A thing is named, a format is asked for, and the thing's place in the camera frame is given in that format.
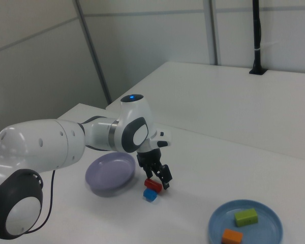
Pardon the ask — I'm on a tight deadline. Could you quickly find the blue cube block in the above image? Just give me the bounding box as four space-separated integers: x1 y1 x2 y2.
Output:
142 188 157 203

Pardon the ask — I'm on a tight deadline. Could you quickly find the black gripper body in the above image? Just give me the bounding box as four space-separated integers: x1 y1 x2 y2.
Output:
136 148 162 169

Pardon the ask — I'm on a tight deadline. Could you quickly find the purple plate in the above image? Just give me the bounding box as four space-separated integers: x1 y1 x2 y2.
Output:
84 151 137 198

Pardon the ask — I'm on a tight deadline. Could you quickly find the orange rectangular block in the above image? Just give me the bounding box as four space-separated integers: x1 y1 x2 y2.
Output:
221 228 244 244

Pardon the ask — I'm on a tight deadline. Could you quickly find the green rectangular block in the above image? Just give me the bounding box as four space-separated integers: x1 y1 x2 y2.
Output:
234 208 259 228

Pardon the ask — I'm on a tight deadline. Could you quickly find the blue plate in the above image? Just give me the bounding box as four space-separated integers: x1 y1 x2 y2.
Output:
208 199 284 244

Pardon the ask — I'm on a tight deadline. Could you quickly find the red cylinder block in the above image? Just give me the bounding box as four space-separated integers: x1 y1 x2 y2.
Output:
143 178 164 192

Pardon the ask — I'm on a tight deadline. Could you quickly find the black camera pole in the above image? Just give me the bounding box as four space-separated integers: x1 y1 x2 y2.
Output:
249 0 268 76

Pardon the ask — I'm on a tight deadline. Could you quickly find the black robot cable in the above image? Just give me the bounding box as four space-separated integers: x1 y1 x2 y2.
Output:
25 168 56 235

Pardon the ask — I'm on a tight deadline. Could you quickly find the grey partition post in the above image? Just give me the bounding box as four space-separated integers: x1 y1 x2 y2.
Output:
74 0 113 106

